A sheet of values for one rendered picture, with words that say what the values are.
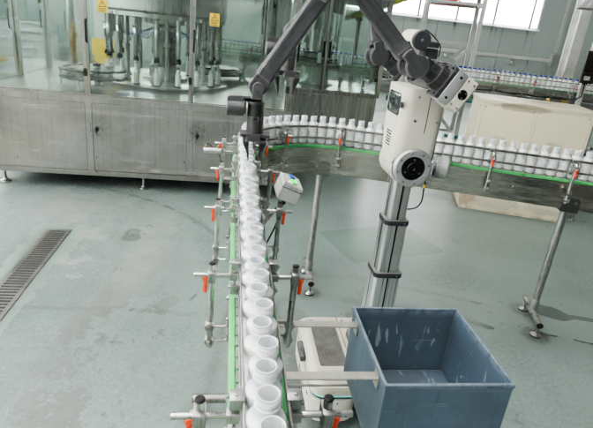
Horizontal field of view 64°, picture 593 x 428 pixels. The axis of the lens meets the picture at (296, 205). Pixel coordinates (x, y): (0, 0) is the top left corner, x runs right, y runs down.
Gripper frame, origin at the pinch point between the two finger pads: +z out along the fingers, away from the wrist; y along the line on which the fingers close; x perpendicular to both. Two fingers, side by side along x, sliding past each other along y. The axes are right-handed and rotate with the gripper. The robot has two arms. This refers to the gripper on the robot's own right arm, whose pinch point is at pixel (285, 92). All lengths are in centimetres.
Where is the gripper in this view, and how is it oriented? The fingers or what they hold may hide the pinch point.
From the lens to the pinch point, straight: 209.3
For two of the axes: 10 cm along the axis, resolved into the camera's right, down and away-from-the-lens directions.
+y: -9.9, -0.6, -1.6
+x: 1.3, 3.6, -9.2
